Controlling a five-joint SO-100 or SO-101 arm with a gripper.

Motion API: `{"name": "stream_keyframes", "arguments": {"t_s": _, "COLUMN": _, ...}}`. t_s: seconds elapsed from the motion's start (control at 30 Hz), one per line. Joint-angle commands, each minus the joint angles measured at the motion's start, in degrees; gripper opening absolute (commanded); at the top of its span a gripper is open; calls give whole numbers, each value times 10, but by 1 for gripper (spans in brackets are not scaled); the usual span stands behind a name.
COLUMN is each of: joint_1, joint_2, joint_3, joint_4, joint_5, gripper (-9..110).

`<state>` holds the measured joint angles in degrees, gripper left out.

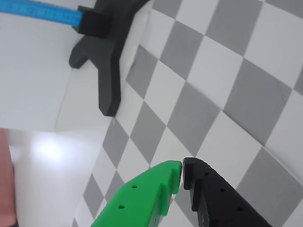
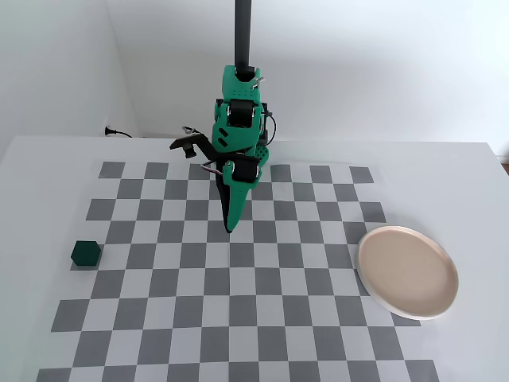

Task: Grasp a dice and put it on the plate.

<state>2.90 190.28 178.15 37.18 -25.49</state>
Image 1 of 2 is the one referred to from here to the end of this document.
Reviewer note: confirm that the grey white checkerboard mat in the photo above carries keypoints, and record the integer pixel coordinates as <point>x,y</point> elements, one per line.
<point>213,94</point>

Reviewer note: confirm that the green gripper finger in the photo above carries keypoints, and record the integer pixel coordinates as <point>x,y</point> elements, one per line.
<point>142,196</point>

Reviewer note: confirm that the pink blurred object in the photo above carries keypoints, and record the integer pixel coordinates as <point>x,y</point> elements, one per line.
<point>6,177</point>

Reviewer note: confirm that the blue measuring rod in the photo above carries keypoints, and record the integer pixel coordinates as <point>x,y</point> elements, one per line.
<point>35,10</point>

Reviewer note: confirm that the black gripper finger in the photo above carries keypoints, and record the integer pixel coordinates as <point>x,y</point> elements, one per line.
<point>217,201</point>

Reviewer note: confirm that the black stand foot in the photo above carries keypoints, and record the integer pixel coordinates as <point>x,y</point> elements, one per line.
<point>109,59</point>

